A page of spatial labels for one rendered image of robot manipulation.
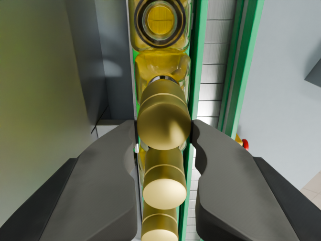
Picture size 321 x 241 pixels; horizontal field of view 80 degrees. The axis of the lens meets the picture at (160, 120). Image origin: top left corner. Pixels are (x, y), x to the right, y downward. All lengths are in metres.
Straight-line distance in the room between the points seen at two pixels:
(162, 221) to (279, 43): 0.51
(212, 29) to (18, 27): 0.29
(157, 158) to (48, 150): 0.13
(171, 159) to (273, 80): 0.49
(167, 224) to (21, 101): 0.17
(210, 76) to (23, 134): 0.33
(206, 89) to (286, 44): 0.26
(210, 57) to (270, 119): 0.33
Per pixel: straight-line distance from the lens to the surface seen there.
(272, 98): 0.64
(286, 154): 0.77
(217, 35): 0.40
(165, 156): 0.16
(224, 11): 0.40
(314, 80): 0.63
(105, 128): 0.46
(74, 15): 0.41
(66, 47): 0.29
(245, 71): 0.33
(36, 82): 0.22
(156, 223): 0.19
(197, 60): 0.31
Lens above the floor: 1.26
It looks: 62 degrees down
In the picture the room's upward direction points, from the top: 180 degrees counter-clockwise
